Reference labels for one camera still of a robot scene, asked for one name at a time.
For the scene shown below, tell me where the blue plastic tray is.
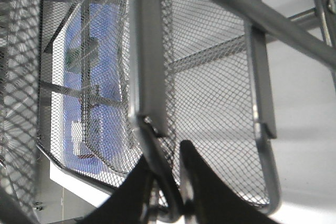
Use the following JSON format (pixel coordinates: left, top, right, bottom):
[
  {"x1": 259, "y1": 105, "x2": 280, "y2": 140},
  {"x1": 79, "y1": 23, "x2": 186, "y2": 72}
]
[{"x1": 64, "y1": 1, "x2": 134, "y2": 175}]

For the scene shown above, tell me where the silver mesh top tray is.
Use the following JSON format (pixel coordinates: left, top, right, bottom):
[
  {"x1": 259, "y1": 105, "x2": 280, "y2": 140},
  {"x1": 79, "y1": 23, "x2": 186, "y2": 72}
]
[{"x1": 1, "y1": 0, "x2": 41, "y2": 223}]

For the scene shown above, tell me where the green and beige relay block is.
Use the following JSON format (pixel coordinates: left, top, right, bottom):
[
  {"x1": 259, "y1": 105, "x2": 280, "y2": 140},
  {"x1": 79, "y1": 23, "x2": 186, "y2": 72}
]
[{"x1": 65, "y1": 37, "x2": 99, "y2": 74}]

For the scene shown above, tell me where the white circuit breaker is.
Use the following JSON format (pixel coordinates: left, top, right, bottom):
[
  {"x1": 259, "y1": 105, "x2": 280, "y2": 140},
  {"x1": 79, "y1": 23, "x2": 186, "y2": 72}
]
[{"x1": 71, "y1": 119, "x2": 102, "y2": 159}]

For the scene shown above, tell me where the silver mesh tray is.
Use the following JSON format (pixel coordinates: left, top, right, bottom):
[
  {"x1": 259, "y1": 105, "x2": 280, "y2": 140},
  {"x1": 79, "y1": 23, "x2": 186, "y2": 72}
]
[
  {"x1": 38, "y1": 0, "x2": 280, "y2": 214},
  {"x1": 1, "y1": 0, "x2": 41, "y2": 223}
]

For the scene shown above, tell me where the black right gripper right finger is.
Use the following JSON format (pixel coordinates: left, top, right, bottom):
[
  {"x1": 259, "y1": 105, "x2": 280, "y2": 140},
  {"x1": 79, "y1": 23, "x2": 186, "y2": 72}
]
[{"x1": 180, "y1": 140, "x2": 276, "y2": 223}]

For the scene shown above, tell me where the grey metal rack frame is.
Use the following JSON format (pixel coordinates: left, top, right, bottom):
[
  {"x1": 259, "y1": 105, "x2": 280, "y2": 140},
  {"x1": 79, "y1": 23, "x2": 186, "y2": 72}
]
[{"x1": 129, "y1": 0, "x2": 335, "y2": 137}]

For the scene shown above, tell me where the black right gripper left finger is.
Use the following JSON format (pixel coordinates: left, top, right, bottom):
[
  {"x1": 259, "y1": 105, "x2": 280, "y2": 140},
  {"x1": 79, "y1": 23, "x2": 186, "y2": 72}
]
[{"x1": 81, "y1": 156, "x2": 163, "y2": 224}]

